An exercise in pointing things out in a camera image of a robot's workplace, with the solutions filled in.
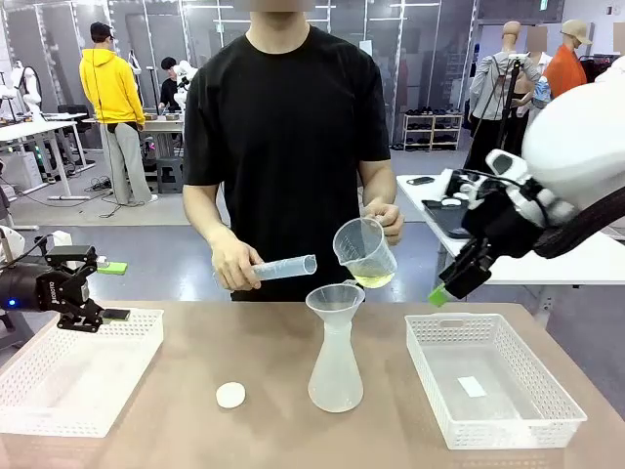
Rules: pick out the white shoe rack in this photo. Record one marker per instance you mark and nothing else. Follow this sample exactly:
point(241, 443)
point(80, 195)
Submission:
point(432, 132)

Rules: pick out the grey plastic step stool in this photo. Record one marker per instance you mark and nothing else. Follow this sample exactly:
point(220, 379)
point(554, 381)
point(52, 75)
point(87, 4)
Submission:
point(171, 173)

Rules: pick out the person in black t-shirt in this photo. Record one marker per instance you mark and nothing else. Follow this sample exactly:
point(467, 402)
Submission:
point(288, 146)

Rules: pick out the wood top work table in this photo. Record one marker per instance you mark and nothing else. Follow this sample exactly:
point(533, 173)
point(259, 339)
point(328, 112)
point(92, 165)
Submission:
point(161, 124)

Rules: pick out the long white desk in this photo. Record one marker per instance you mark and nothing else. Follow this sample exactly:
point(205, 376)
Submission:
point(29, 129)

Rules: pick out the black plastic tray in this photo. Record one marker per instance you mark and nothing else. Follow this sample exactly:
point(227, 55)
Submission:
point(444, 217)

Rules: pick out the person's right hand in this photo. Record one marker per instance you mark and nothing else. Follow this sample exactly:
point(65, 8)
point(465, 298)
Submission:
point(234, 264)

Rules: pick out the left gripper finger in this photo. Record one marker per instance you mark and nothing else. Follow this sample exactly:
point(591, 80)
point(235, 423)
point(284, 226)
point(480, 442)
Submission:
point(85, 317)
point(73, 254)

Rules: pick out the small black flat device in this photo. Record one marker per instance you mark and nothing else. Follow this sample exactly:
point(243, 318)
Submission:
point(420, 181)

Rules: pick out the clear plastic graduated cylinder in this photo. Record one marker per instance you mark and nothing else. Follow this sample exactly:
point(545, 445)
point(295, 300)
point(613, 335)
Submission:
point(288, 267)

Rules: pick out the clear plastic measuring cup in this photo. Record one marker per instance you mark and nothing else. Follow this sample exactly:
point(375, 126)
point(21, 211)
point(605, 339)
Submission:
point(363, 254)

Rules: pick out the mannequin in orange robe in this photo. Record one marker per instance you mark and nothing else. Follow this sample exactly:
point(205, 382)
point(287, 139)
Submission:
point(566, 73)

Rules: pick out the translucent plastic Erlenmeyer flask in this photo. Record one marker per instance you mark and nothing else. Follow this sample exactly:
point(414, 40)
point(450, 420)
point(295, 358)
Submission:
point(336, 381)

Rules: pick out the white round flask stopper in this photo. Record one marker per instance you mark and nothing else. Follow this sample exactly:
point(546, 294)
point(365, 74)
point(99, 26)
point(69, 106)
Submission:
point(230, 395)

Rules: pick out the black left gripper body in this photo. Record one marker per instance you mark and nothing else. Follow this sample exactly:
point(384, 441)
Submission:
point(29, 288)

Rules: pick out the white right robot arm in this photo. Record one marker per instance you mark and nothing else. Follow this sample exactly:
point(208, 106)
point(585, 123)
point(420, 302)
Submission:
point(576, 137)

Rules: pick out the rack of dark clothes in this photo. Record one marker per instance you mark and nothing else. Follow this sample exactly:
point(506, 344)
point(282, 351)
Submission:
point(593, 66)

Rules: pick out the mannequin in grey shirt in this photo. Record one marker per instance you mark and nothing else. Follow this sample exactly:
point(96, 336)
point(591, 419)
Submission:
point(490, 83)

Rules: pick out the white paper label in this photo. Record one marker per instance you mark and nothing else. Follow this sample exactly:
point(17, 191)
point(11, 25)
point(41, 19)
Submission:
point(471, 386)

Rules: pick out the translucent plastic funnel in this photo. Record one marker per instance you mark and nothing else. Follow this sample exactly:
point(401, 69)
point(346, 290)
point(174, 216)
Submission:
point(334, 300)

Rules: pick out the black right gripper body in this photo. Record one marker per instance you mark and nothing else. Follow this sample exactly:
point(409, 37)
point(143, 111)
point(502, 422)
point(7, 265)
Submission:
point(503, 227)

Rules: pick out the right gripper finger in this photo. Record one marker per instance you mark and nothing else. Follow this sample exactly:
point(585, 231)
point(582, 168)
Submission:
point(469, 283)
point(466, 256)

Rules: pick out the mannequin in blue floral dress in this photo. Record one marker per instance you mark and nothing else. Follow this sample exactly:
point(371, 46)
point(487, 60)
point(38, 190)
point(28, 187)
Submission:
point(543, 93)

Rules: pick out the person's right forearm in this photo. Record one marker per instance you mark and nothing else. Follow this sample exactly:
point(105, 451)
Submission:
point(205, 215)

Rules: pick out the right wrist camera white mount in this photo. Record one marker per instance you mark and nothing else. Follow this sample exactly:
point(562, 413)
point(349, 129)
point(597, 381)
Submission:
point(464, 188)

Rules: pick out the person in yellow hoodie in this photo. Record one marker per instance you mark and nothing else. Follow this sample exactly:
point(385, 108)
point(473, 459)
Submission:
point(110, 83)

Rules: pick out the black office chair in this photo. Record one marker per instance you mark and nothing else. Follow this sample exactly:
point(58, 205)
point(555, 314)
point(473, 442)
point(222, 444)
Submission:
point(73, 115)

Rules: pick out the seated person with black hair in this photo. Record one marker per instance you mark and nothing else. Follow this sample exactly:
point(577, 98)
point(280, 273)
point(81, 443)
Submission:
point(169, 93)

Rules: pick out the person's left hand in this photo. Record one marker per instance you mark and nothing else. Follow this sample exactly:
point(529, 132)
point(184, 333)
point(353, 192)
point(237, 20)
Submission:
point(393, 222)

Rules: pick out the black tripod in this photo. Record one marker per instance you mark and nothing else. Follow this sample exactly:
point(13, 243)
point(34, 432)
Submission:
point(508, 98)

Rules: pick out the person's left forearm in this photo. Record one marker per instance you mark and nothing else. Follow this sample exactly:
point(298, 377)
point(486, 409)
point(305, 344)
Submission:
point(378, 183)

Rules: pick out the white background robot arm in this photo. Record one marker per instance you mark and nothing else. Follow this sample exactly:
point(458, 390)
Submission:
point(134, 63)
point(29, 85)
point(183, 71)

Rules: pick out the white perforated plastic basket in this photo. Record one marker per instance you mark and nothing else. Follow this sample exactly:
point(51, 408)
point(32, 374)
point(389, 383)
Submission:
point(73, 391)
point(488, 352)

